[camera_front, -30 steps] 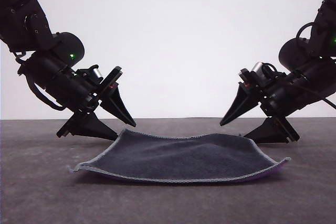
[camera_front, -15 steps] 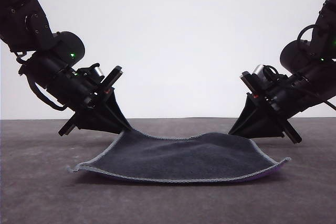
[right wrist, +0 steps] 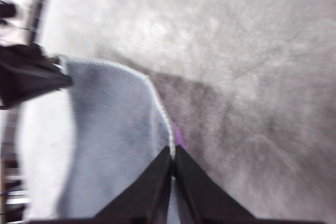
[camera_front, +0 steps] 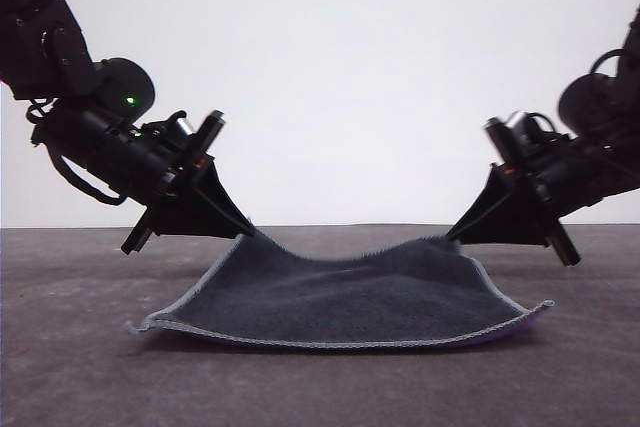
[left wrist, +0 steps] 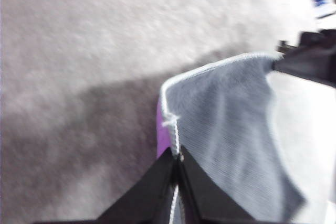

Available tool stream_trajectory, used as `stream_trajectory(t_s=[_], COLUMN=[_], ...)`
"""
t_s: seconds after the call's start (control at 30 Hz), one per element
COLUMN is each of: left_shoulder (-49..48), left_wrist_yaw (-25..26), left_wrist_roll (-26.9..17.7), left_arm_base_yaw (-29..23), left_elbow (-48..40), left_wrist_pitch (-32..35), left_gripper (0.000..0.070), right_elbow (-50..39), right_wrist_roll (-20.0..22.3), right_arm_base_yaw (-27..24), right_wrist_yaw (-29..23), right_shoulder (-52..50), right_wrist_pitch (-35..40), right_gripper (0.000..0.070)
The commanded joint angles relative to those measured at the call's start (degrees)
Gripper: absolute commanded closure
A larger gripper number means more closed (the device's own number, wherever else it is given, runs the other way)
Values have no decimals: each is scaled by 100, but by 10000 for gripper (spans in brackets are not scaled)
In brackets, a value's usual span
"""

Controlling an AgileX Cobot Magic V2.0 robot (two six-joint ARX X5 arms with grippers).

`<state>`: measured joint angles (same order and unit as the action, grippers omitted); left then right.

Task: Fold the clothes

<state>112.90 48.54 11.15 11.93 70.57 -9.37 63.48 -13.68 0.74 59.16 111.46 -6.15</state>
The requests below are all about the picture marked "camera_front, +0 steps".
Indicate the grey table cloth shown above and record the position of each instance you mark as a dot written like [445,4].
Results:
[320,387]

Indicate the purple towel with grey hem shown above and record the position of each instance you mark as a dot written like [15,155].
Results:
[340,292]

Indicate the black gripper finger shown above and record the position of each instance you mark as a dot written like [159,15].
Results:
[492,199]
[220,187]
[195,219]
[515,224]

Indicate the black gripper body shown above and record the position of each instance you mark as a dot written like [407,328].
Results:
[575,177]
[125,157]

